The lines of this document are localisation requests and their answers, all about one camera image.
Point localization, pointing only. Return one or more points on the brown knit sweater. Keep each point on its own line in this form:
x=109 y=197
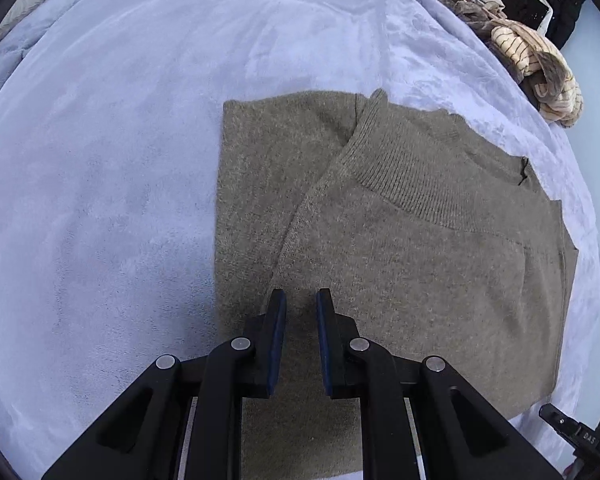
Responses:
x=430 y=270

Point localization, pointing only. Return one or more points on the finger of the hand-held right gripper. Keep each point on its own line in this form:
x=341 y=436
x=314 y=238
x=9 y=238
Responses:
x=570 y=427

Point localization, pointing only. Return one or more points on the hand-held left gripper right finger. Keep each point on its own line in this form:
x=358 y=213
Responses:
x=326 y=345

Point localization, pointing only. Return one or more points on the striped cream fleece garment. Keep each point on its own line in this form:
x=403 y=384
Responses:
x=545 y=65

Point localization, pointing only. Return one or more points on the lavender plush blanket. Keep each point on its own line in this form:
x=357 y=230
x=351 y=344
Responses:
x=120 y=170

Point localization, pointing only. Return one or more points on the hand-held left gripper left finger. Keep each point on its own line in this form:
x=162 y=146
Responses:
x=275 y=345

